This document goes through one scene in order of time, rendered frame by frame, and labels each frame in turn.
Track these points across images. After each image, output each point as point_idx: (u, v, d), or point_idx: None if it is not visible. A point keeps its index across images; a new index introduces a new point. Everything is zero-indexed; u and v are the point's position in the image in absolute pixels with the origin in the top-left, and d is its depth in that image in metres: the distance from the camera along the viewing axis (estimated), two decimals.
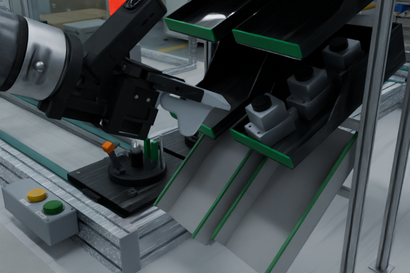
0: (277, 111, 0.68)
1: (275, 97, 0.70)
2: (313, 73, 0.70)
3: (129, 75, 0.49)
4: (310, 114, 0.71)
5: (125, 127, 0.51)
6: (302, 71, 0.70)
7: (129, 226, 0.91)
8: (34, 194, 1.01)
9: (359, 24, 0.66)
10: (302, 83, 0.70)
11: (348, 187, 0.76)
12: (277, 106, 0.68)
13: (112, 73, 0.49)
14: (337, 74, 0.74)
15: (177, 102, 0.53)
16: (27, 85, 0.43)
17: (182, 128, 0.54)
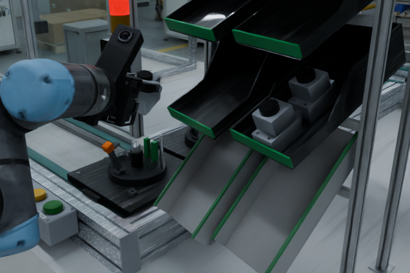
0: None
1: (151, 72, 0.89)
2: (278, 108, 0.66)
3: (129, 87, 0.75)
4: (277, 151, 0.68)
5: None
6: (267, 106, 0.67)
7: (129, 226, 0.91)
8: (34, 194, 1.01)
9: (359, 24, 0.66)
10: (266, 118, 0.66)
11: (348, 187, 0.76)
12: (157, 79, 0.87)
13: (118, 87, 0.74)
14: (304, 106, 0.70)
15: (145, 94, 0.81)
16: (93, 111, 0.65)
17: (146, 109, 0.83)
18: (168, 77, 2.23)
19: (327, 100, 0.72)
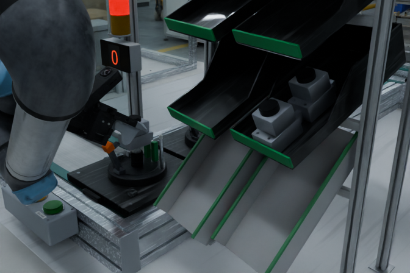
0: (144, 125, 1.05)
1: (143, 118, 1.07)
2: (278, 108, 0.66)
3: (100, 110, 0.94)
4: (277, 151, 0.68)
5: (95, 137, 0.96)
6: (267, 106, 0.67)
7: (129, 226, 0.91)
8: None
9: (359, 24, 0.66)
10: (266, 118, 0.66)
11: (348, 187, 0.76)
12: (144, 122, 1.05)
13: (92, 108, 0.94)
14: (304, 106, 0.70)
15: (122, 126, 0.99)
16: None
17: (124, 141, 1.00)
18: (168, 77, 2.23)
19: (327, 100, 0.72)
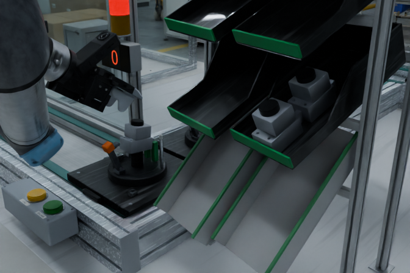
0: (146, 129, 1.06)
1: (145, 123, 1.08)
2: (278, 108, 0.66)
3: (97, 74, 0.92)
4: (277, 151, 0.68)
5: (92, 103, 0.93)
6: (267, 106, 0.67)
7: (129, 226, 0.91)
8: (34, 194, 1.01)
9: (359, 24, 0.66)
10: (266, 118, 0.66)
11: (348, 187, 0.76)
12: (147, 127, 1.06)
13: (88, 72, 0.91)
14: (304, 106, 0.70)
15: (119, 92, 0.97)
16: (49, 71, 0.83)
17: (120, 107, 0.98)
18: (168, 77, 2.23)
19: (327, 100, 0.72)
